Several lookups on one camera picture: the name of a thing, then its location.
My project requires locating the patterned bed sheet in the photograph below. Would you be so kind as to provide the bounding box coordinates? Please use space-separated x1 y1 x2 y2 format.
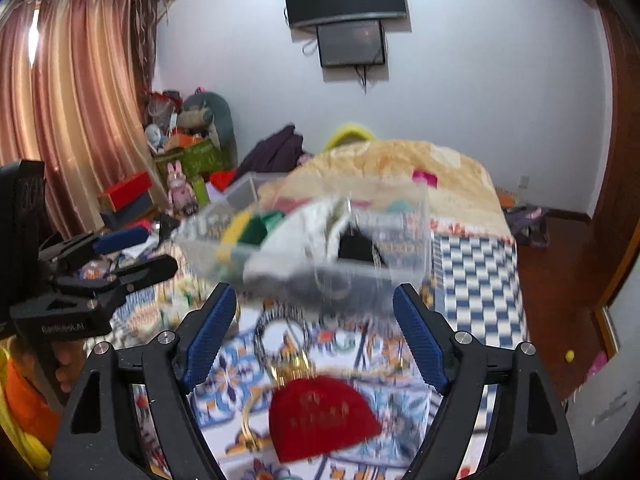
82 220 531 480

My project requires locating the dark purple clothing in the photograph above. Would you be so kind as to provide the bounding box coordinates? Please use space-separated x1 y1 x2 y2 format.
237 124 307 187

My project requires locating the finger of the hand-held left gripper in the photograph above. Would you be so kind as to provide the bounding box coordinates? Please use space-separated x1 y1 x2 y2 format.
41 226 152 272
55 254 179 302

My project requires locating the person's left forearm orange sleeve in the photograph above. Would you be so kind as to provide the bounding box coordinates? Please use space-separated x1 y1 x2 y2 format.
0 337 63 466

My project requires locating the black cloth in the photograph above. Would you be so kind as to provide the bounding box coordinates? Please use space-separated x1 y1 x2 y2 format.
339 232 387 267

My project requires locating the pink toy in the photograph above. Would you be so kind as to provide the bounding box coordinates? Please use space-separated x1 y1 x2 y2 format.
587 350 609 379

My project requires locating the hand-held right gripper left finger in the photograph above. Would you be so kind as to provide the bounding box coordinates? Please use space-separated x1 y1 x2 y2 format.
47 282 238 480

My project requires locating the red box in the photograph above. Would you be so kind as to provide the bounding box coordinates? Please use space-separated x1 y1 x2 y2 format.
97 172 154 212

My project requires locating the small black wall monitor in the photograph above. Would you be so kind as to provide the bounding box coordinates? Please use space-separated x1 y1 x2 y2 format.
315 20 387 69

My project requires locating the black white beaded ring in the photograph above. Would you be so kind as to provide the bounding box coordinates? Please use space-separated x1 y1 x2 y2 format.
251 307 312 363

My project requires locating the orange floral quilt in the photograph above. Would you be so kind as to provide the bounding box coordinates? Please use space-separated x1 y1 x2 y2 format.
260 139 502 241

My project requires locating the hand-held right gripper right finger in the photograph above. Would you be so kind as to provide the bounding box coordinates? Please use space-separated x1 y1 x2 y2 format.
392 282 581 480

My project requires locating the person's left hand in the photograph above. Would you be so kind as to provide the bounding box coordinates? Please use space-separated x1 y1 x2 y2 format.
52 341 88 396

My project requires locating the red velvet pouch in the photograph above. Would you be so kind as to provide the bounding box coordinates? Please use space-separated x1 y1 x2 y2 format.
269 372 384 463

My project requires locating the gold ring handle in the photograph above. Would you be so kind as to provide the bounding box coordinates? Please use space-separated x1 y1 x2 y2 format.
240 350 313 443

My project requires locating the pink curtain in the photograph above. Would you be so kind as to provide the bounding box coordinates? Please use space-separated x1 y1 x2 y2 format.
0 0 168 243

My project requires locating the pink bunny doll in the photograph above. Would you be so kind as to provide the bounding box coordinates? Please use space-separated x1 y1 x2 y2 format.
167 160 199 217

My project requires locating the white cloth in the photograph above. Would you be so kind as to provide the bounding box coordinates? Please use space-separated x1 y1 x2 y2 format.
244 196 357 282

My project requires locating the green cardboard box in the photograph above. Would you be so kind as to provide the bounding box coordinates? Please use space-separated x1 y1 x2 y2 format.
154 139 232 182

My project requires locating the white cabinet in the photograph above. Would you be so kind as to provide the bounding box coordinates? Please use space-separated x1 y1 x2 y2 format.
564 305 640 463

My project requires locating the dark grey box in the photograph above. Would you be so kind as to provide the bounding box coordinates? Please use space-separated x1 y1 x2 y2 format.
99 194 157 232

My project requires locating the clear plastic storage box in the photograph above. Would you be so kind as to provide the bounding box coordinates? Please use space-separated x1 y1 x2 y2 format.
175 172 432 312

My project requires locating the yellow green cloth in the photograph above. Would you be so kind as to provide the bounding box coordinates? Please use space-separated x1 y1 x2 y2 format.
220 209 287 252

